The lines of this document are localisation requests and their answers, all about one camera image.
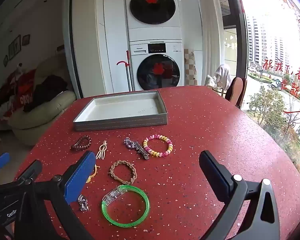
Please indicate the beige cushion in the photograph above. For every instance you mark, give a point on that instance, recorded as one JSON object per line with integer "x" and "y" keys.
{"x": 210, "y": 82}

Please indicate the white towel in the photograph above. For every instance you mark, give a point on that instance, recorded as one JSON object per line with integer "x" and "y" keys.
{"x": 222, "y": 72}

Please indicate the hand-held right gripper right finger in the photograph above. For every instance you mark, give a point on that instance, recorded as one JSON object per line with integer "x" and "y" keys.
{"x": 213, "y": 171}

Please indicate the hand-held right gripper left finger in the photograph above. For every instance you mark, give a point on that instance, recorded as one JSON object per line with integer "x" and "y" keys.
{"x": 80, "y": 176}

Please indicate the white washing machine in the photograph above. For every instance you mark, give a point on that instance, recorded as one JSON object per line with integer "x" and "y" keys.
{"x": 140, "y": 52}

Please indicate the white curtain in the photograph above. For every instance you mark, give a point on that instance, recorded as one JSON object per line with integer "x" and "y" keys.
{"x": 212, "y": 30}

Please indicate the red window lettering decal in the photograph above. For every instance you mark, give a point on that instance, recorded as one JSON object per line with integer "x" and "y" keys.
{"x": 287, "y": 85}

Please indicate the grey shallow tray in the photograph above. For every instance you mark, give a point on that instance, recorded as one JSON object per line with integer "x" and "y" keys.
{"x": 120, "y": 125}

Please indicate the beige hair clip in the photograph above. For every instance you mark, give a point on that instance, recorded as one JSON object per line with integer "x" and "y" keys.
{"x": 103, "y": 143}

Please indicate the black clothes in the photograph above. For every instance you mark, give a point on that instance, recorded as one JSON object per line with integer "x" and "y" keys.
{"x": 47, "y": 90}

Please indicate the large dark picture frame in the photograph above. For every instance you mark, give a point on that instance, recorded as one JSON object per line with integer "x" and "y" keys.
{"x": 14, "y": 47}

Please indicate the small dark picture frame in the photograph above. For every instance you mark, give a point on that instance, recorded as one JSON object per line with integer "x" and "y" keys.
{"x": 5, "y": 60}
{"x": 26, "y": 39}

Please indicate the silver rhinestone hair clip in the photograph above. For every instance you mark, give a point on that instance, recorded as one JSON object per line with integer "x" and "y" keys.
{"x": 133, "y": 143}

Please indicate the brown chair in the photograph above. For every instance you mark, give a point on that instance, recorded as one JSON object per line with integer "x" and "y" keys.
{"x": 236, "y": 90}

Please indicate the green translucent bangle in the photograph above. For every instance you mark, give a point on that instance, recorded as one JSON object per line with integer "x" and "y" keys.
{"x": 112, "y": 195}

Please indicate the black claw hair clip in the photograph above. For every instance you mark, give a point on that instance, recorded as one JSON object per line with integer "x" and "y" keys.
{"x": 83, "y": 203}

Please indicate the red printed cloth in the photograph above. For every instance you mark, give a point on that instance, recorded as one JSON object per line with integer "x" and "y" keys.
{"x": 22, "y": 92}

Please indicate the cream sofa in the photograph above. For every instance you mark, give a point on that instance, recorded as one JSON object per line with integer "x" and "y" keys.
{"x": 40, "y": 120}

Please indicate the white dryer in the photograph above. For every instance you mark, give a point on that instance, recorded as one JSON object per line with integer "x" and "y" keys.
{"x": 152, "y": 31}

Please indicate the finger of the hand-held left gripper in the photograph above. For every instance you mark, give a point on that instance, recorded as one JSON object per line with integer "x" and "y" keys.
{"x": 0, "y": 161}
{"x": 31, "y": 169}

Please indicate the checkered cloth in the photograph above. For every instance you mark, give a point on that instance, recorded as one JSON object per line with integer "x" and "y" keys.
{"x": 190, "y": 67}

